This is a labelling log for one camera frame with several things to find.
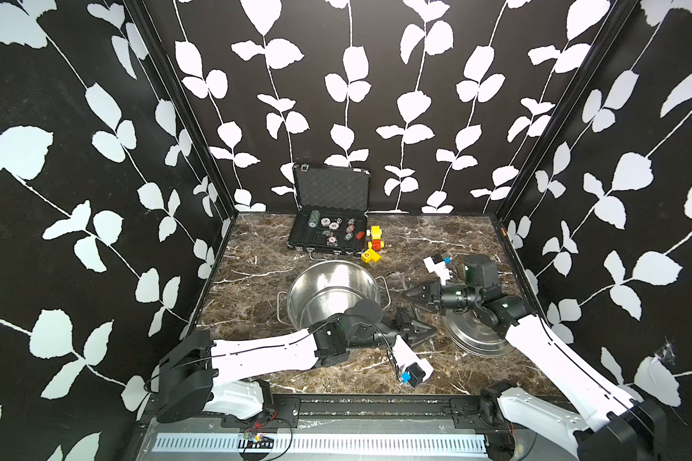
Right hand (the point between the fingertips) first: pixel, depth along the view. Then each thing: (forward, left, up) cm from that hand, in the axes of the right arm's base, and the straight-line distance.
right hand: (403, 293), depth 69 cm
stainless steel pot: (+12, +23, -20) cm, 32 cm away
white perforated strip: (-29, +42, -24) cm, 56 cm away
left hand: (-7, -6, +3) cm, 9 cm away
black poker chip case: (+51, +22, -19) cm, 59 cm away
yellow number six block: (+28, +7, -22) cm, 36 cm away
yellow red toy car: (+34, +5, -22) cm, 41 cm away
